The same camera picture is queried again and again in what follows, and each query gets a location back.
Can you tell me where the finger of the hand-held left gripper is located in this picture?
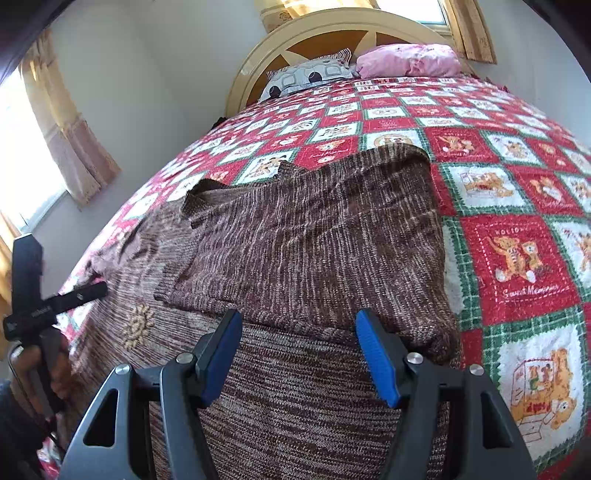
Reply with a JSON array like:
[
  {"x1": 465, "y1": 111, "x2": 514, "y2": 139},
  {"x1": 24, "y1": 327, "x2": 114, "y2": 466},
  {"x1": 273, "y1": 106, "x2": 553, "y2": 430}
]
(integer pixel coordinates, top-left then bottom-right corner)
[{"x1": 48, "y1": 282, "x2": 109, "y2": 315}]

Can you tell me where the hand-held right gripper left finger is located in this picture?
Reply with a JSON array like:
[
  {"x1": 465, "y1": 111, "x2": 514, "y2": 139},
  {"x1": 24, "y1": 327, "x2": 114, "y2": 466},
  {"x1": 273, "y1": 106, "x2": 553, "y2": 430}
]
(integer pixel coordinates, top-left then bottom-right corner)
[{"x1": 59, "y1": 309, "x2": 244, "y2": 480}]

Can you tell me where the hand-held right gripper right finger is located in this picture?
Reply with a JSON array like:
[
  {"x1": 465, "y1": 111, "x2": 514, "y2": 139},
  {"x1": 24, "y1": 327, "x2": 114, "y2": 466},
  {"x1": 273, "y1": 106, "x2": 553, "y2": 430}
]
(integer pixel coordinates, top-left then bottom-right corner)
[{"x1": 355, "y1": 308, "x2": 539, "y2": 480}]

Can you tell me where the brown knit sweater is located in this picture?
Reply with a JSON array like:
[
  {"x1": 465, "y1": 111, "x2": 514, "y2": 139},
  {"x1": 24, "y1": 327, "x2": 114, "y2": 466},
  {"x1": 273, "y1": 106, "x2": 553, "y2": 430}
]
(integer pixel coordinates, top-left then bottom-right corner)
[{"x1": 60, "y1": 142, "x2": 463, "y2": 480}]

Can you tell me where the person's left hand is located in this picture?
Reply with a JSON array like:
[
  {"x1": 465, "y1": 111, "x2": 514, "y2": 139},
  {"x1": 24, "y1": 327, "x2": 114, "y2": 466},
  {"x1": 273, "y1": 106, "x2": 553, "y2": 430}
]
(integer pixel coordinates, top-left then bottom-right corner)
[{"x1": 10, "y1": 342, "x2": 75, "y2": 403}]

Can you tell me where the large bright window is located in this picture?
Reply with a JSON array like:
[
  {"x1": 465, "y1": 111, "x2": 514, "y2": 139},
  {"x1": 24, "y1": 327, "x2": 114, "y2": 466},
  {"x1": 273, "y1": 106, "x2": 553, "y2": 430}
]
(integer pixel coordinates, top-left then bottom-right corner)
[{"x1": 0, "y1": 65, "x2": 68, "y2": 232}]

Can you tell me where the long yellow curtain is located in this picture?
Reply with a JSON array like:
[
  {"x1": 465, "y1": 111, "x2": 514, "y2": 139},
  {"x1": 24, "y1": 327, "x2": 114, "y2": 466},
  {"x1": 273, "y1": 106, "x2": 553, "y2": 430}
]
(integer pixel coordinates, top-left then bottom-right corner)
[{"x1": 21, "y1": 28, "x2": 123, "y2": 208}]

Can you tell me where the red checked printed blanket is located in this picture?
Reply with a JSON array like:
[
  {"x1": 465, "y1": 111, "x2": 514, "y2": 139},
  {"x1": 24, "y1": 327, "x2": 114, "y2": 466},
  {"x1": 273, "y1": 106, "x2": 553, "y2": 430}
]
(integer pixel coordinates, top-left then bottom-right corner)
[{"x1": 39, "y1": 75, "x2": 591, "y2": 480}]

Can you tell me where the cream wooden headboard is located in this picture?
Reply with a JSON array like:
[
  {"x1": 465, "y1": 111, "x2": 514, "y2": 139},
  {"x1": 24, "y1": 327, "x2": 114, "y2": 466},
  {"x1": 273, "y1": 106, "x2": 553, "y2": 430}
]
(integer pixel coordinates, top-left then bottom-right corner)
[{"x1": 225, "y1": 9, "x2": 476, "y2": 121}]

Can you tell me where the grey patterned pillow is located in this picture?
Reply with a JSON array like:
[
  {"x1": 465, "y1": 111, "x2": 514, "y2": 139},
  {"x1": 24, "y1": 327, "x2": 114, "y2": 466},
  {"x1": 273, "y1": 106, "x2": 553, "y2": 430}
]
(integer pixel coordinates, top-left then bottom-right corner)
[{"x1": 257, "y1": 47, "x2": 358, "y2": 103}]

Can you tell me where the pink pillow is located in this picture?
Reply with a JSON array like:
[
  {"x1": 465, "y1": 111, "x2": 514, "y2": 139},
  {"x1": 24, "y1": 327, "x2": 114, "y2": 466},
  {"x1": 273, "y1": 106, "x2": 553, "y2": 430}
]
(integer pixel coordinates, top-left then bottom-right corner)
[{"x1": 355, "y1": 43, "x2": 464, "y2": 79}]

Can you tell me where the yellow patterned curtain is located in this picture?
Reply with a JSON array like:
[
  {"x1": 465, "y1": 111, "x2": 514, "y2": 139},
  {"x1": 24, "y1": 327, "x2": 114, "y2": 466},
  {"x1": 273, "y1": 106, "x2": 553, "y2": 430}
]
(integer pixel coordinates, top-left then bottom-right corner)
[{"x1": 441, "y1": 0, "x2": 498, "y2": 65}]

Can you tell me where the short yellow curtain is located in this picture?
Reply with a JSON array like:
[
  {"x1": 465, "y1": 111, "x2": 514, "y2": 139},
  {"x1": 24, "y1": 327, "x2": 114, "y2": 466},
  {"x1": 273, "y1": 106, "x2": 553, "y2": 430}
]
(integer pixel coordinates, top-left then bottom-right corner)
[{"x1": 259, "y1": 0, "x2": 382, "y2": 34}]

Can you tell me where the small window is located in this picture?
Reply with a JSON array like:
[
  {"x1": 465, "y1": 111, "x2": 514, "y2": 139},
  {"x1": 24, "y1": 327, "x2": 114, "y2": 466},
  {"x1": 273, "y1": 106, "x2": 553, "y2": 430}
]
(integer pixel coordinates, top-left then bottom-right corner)
[{"x1": 418, "y1": 0, "x2": 451, "y2": 26}]

